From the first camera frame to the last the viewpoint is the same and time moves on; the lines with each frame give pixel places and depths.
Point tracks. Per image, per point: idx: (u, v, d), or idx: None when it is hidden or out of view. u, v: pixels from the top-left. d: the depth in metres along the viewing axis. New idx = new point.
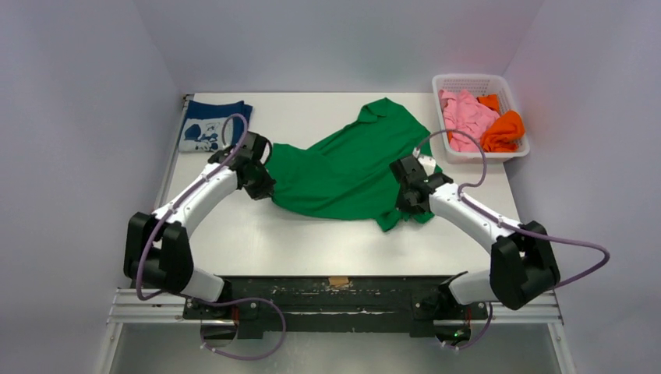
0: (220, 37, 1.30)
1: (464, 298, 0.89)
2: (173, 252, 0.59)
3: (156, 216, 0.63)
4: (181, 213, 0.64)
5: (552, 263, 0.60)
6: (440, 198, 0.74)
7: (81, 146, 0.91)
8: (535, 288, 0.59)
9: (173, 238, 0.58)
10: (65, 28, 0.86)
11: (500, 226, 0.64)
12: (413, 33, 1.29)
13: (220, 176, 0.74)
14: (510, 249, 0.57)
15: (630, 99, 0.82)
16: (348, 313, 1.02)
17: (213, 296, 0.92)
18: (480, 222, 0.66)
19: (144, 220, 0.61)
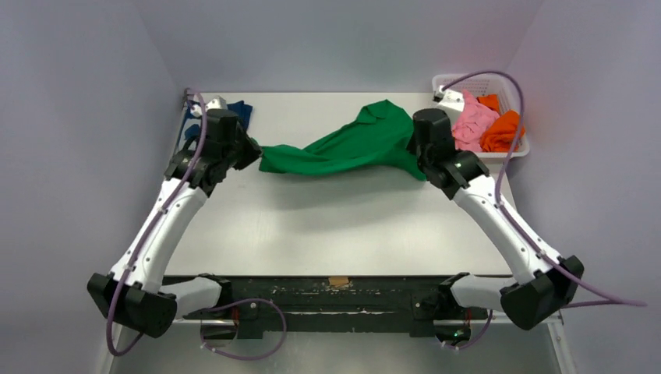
0: (220, 37, 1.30)
1: (464, 301, 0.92)
2: (146, 308, 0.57)
3: (114, 275, 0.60)
4: (141, 267, 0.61)
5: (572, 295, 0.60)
6: (472, 197, 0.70)
7: (81, 146, 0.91)
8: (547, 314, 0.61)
9: (136, 301, 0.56)
10: (65, 26, 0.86)
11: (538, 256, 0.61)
12: (413, 33, 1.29)
13: (179, 200, 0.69)
14: (546, 290, 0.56)
15: (631, 97, 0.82)
16: (348, 313, 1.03)
17: (213, 299, 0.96)
18: (518, 246, 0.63)
19: (102, 285, 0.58)
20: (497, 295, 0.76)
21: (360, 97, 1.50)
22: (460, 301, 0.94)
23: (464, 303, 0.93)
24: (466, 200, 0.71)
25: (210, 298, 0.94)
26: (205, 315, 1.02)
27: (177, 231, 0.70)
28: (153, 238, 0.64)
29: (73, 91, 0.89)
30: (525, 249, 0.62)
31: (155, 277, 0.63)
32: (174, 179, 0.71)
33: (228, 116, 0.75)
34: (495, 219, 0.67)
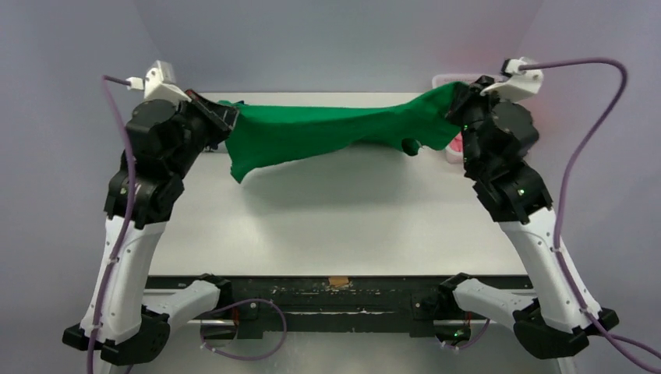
0: (219, 37, 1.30)
1: (466, 306, 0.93)
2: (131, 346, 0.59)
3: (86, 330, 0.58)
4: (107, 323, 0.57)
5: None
6: (529, 237, 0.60)
7: (79, 146, 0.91)
8: None
9: (114, 351, 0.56)
10: (61, 27, 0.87)
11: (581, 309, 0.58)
12: (411, 33, 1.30)
13: (129, 245, 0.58)
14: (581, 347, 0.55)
15: None
16: (348, 313, 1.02)
17: (214, 301, 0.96)
18: (564, 298, 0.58)
19: (77, 342, 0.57)
20: (502, 311, 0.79)
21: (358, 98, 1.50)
22: (461, 305, 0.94)
23: (466, 308, 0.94)
24: (523, 234, 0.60)
25: (208, 303, 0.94)
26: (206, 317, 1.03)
27: (142, 269, 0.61)
28: (114, 288, 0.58)
29: (70, 92, 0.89)
30: (571, 305, 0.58)
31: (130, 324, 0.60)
32: (117, 217, 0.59)
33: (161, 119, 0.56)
34: (546, 262, 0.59)
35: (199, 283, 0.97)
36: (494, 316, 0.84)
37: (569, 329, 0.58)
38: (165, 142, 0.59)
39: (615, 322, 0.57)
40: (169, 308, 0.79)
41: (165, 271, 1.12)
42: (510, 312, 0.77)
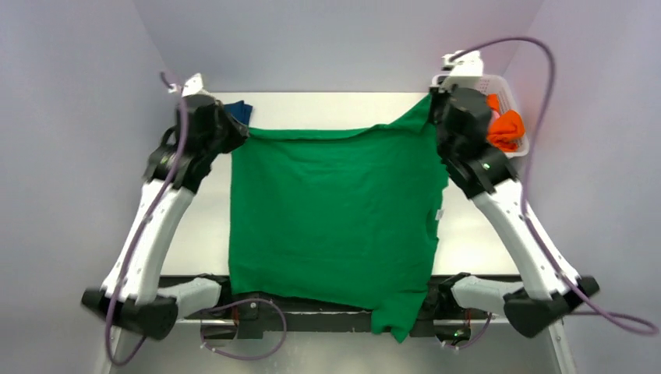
0: (220, 37, 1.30)
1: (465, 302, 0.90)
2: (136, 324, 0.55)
3: (106, 291, 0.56)
4: (132, 280, 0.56)
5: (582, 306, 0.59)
6: (497, 206, 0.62)
7: (81, 146, 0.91)
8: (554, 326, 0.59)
9: (136, 311, 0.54)
10: (67, 26, 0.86)
11: (559, 277, 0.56)
12: (413, 33, 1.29)
13: (164, 205, 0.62)
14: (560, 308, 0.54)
15: (623, 95, 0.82)
16: (348, 313, 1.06)
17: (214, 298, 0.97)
18: (538, 264, 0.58)
19: (97, 303, 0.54)
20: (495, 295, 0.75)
21: (358, 98, 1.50)
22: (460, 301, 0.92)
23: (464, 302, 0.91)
24: (489, 204, 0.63)
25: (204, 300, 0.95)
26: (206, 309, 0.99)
27: (163, 234, 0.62)
28: (144, 241, 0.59)
29: (75, 91, 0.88)
30: (547, 270, 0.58)
31: (150, 291, 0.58)
32: (155, 181, 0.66)
33: (205, 104, 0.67)
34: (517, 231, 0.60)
35: (201, 279, 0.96)
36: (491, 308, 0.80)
37: (549, 296, 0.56)
38: (199, 126, 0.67)
39: (593, 291, 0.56)
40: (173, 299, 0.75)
41: (164, 273, 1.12)
42: (502, 294, 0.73)
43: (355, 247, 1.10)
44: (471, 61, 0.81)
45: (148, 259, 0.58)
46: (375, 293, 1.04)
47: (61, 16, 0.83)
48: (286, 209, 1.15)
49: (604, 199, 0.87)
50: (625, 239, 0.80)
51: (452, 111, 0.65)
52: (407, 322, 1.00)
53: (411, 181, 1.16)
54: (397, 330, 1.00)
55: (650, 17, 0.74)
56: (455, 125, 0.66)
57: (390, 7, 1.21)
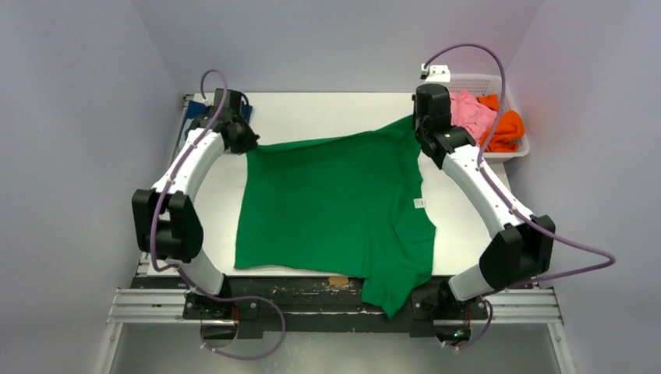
0: (220, 37, 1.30)
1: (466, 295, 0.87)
2: (179, 222, 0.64)
3: (156, 190, 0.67)
4: (180, 182, 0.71)
5: (546, 257, 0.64)
6: (456, 162, 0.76)
7: (81, 146, 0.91)
8: (522, 273, 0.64)
9: (179, 206, 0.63)
10: (67, 26, 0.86)
11: (511, 213, 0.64)
12: (413, 33, 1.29)
13: (206, 140, 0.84)
14: (514, 239, 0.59)
15: (623, 96, 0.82)
16: (348, 313, 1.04)
17: (216, 288, 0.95)
18: (493, 202, 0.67)
19: (146, 197, 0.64)
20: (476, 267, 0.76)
21: (358, 98, 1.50)
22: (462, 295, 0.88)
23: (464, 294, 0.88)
24: (452, 164, 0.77)
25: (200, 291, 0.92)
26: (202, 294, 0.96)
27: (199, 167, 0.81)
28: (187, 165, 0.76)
29: (75, 91, 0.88)
30: (500, 207, 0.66)
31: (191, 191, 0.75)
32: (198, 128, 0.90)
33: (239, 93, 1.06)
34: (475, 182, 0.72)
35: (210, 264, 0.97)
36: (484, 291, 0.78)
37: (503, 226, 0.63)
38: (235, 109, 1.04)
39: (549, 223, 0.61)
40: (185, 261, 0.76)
41: (163, 272, 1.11)
42: None
43: (355, 226, 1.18)
44: (443, 71, 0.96)
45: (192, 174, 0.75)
46: (367, 270, 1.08)
47: (61, 15, 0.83)
48: (294, 191, 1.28)
49: (604, 199, 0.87)
50: (625, 240, 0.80)
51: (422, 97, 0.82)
52: (399, 298, 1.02)
53: (406, 173, 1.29)
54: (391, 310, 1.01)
55: (650, 19, 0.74)
56: (422, 111, 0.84)
57: (390, 7, 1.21)
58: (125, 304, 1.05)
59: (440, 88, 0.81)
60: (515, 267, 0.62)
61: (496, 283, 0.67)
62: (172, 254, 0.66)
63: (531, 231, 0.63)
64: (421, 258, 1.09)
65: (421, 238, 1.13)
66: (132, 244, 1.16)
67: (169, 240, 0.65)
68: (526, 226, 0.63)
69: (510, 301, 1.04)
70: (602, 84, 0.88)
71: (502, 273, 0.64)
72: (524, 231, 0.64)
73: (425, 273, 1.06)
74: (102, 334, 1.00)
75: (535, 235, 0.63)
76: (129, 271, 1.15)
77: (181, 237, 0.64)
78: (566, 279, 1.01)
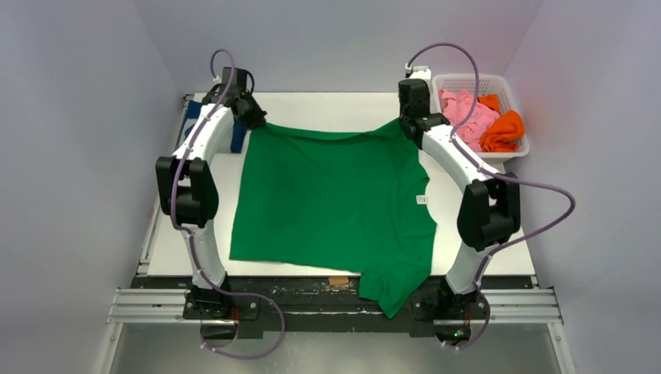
0: (219, 37, 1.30)
1: (468, 284, 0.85)
2: (199, 185, 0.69)
3: (177, 157, 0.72)
4: (197, 151, 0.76)
5: (515, 213, 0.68)
6: (432, 137, 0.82)
7: (81, 146, 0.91)
8: (495, 230, 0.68)
9: (198, 170, 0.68)
10: (67, 26, 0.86)
11: (479, 171, 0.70)
12: (413, 33, 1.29)
13: (218, 114, 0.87)
14: (481, 191, 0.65)
15: (623, 96, 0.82)
16: (348, 313, 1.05)
17: (217, 280, 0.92)
18: (463, 165, 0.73)
19: (168, 163, 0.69)
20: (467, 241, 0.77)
21: (358, 98, 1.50)
22: (466, 286, 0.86)
23: (467, 284, 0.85)
24: (429, 139, 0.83)
25: (203, 280, 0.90)
26: (200, 287, 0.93)
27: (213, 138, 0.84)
28: (203, 136, 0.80)
29: (75, 91, 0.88)
30: (470, 169, 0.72)
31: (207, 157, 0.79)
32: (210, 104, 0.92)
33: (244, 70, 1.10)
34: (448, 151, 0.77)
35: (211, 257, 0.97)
36: (476, 267, 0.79)
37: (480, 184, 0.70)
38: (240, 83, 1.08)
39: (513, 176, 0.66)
40: (200, 230, 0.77)
41: (164, 272, 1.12)
42: None
43: (352, 222, 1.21)
44: (424, 70, 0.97)
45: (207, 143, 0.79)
46: (365, 264, 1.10)
47: (61, 15, 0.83)
48: (292, 187, 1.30)
49: (605, 200, 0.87)
50: (625, 241, 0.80)
51: (404, 87, 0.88)
52: (397, 294, 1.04)
53: (407, 171, 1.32)
54: (387, 305, 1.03)
55: (650, 19, 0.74)
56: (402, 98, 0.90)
57: (390, 7, 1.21)
58: (125, 304, 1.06)
59: (418, 81, 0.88)
60: (485, 219, 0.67)
61: (471, 241, 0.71)
62: (191, 216, 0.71)
63: (498, 188, 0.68)
64: (417, 255, 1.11)
65: (420, 234, 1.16)
66: (132, 245, 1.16)
67: (189, 203, 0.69)
68: (495, 185, 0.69)
69: (510, 301, 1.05)
70: (602, 84, 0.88)
71: (473, 227, 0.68)
72: (492, 187, 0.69)
73: (423, 270, 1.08)
74: (102, 334, 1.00)
75: (501, 192, 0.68)
76: (129, 271, 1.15)
77: (201, 199, 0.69)
78: (566, 279, 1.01)
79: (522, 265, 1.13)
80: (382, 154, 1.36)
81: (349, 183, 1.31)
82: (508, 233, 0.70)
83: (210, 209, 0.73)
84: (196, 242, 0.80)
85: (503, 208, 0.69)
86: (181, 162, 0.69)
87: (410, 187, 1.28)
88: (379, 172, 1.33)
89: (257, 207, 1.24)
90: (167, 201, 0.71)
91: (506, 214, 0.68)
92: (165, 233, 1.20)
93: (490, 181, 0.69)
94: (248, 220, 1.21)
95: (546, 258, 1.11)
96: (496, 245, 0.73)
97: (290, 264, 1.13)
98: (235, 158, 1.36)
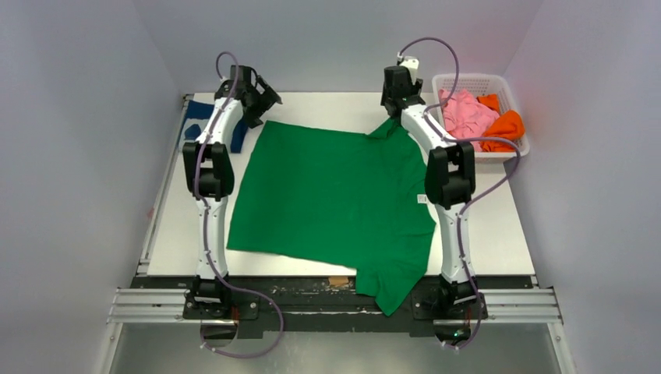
0: (220, 37, 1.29)
1: (455, 261, 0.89)
2: (220, 164, 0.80)
3: (199, 142, 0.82)
4: (216, 137, 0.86)
5: (472, 175, 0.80)
6: (408, 114, 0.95)
7: (81, 146, 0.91)
8: (454, 189, 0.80)
9: (220, 153, 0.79)
10: (67, 26, 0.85)
11: (442, 141, 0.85)
12: (413, 33, 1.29)
13: (230, 105, 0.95)
14: (441, 156, 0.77)
15: (623, 97, 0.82)
16: (348, 313, 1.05)
17: (220, 269, 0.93)
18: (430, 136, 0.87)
19: (193, 147, 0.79)
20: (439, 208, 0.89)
21: (358, 98, 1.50)
22: (456, 265, 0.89)
23: (456, 264, 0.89)
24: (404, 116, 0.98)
25: (207, 269, 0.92)
26: (202, 278, 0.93)
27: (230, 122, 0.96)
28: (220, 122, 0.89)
29: (74, 91, 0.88)
30: (436, 139, 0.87)
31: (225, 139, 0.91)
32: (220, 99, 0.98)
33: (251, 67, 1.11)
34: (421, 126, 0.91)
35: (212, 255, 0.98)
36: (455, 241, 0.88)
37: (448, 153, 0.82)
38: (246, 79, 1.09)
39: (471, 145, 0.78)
40: (215, 203, 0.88)
41: (163, 272, 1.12)
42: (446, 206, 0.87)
43: (349, 220, 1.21)
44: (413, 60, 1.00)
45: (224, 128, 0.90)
46: (362, 262, 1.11)
47: (60, 16, 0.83)
48: (290, 184, 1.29)
49: (605, 200, 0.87)
50: (624, 241, 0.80)
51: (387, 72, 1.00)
52: (397, 294, 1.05)
53: (406, 170, 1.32)
54: (385, 303, 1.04)
55: (650, 19, 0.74)
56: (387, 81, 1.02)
57: (390, 7, 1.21)
58: (125, 304, 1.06)
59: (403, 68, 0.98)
60: (443, 180, 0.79)
61: (436, 201, 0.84)
62: (212, 192, 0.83)
63: (458, 155, 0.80)
64: (413, 254, 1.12)
65: (419, 233, 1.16)
66: (132, 245, 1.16)
67: (210, 181, 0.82)
68: (456, 153, 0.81)
69: (510, 301, 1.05)
70: (602, 85, 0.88)
71: (435, 187, 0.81)
72: (453, 153, 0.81)
73: (418, 269, 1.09)
74: (102, 334, 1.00)
75: (460, 158, 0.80)
76: (129, 271, 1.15)
77: (221, 178, 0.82)
78: (566, 279, 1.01)
79: (523, 265, 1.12)
80: (382, 154, 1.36)
81: (348, 180, 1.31)
82: (466, 193, 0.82)
83: (228, 187, 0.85)
84: (210, 218, 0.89)
85: (462, 172, 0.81)
86: (203, 146, 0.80)
87: (408, 186, 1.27)
88: (378, 171, 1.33)
89: (254, 205, 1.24)
90: (190, 179, 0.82)
91: (463, 176, 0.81)
92: (165, 234, 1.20)
93: (451, 148, 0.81)
94: (244, 217, 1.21)
95: (546, 258, 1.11)
96: (463, 205, 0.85)
97: (287, 262, 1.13)
98: (235, 157, 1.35)
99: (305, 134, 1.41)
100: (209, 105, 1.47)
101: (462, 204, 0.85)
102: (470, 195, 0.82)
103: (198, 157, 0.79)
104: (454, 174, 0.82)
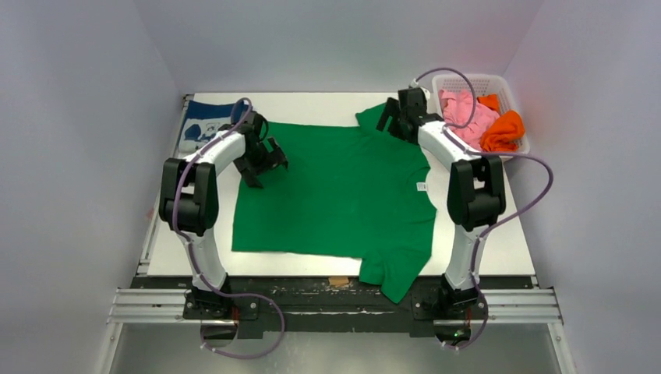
0: (219, 37, 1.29)
1: (463, 272, 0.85)
2: (203, 187, 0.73)
3: (185, 160, 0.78)
4: (206, 157, 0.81)
5: (500, 192, 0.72)
6: (427, 132, 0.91)
7: (80, 146, 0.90)
8: (480, 209, 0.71)
9: (205, 174, 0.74)
10: (66, 26, 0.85)
11: (465, 153, 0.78)
12: (414, 33, 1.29)
13: (231, 136, 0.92)
14: (465, 169, 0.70)
15: (624, 97, 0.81)
16: (348, 313, 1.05)
17: (216, 283, 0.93)
18: (451, 149, 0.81)
19: (177, 164, 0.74)
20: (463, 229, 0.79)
21: (358, 98, 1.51)
22: (463, 276, 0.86)
23: (463, 275, 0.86)
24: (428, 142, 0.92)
25: (202, 284, 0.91)
26: (200, 289, 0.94)
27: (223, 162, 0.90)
28: (214, 148, 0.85)
29: (74, 91, 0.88)
30: (458, 153, 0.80)
31: (219, 163, 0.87)
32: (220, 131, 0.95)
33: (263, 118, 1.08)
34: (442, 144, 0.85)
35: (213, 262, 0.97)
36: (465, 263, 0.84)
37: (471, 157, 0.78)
38: (257, 129, 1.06)
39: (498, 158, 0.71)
40: (199, 237, 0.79)
41: (164, 272, 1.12)
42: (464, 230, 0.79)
43: (351, 213, 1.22)
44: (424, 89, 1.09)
45: (219, 155, 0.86)
46: (366, 252, 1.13)
47: (60, 17, 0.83)
48: (287, 180, 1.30)
49: (605, 201, 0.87)
50: (625, 241, 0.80)
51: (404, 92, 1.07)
52: (403, 284, 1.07)
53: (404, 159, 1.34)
54: (392, 291, 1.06)
55: (651, 19, 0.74)
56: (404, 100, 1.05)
57: (389, 7, 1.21)
58: (125, 304, 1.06)
59: (416, 89, 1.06)
60: (470, 195, 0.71)
61: (459, 220, 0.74)
62: (190, 223, 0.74)
63: (484, 170, 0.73)
64: (417, 241, 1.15)
65: (421, 220, 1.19)
66: (132, 244, 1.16)
67: (189, 208, 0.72)
68: (481, 167, 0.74)
69: (511, 300, 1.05)
70: (602, 85, 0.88)
71: (461, 205, 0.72)
72: (478, 165, 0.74)
73: (422, 258, 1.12)
74: (102, 335, 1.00)
75: (487, 173, 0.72)
76: (129, 271, 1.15)
77: (203, 203, 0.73)
78: (565, 279, 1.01)
79: (522, 265, 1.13)
80: (378, 145, 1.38)
81: (347, 172, 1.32)
82: (493, 214, 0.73)
83: (209, 217, 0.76)
84: (194, 248, 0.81)
85: (489, 188, 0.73)
86: (189, 164, 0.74)
87: (407, 178, 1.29)
88: (376, 161, 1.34)
89: (253, 205, 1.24)
90: (169, 205, 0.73)
91: (490, 193, 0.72)
92: (165, 233, 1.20)
93: (476, 162, 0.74)
94: (245, 216, 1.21)
95: (546, 258, 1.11)
96: (486, 227, 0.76)
97: (292, 255, 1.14)
98: None
99: (304, 132, 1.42)
100: (209, 105, 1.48)
101: (486, 226, 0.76)
102: (497, 216, 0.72)
103: (182, 175, 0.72)
104: (479, 192, 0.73)
